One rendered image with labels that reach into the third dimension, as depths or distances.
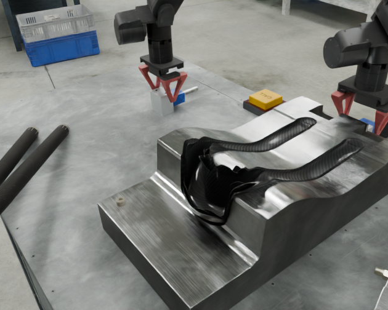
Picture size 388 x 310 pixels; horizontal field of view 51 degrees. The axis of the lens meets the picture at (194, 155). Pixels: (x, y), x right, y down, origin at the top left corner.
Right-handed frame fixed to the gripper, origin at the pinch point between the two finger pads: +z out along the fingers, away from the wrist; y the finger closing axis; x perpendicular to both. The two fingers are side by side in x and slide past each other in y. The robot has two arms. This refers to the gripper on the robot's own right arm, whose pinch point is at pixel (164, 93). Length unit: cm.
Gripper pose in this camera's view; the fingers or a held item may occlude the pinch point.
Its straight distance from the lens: 106.0
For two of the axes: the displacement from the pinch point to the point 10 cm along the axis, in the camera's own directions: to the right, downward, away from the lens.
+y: 6.1, 4.3, -6.7
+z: 0.3, 8.2, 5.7
